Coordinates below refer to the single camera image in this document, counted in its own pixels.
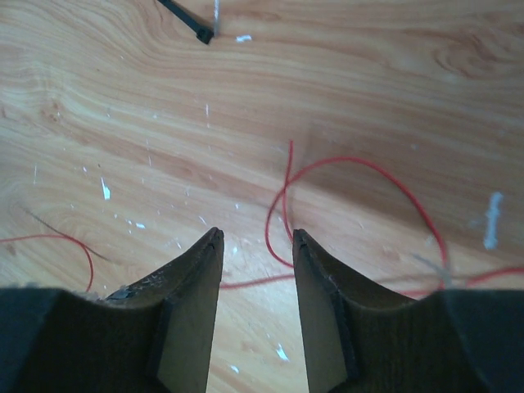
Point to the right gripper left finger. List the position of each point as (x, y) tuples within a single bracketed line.
[(155, 335)]

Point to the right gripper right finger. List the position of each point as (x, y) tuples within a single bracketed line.
[(359, 336)]

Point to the black zip tie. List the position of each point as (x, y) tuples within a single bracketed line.
[(202, 29)]

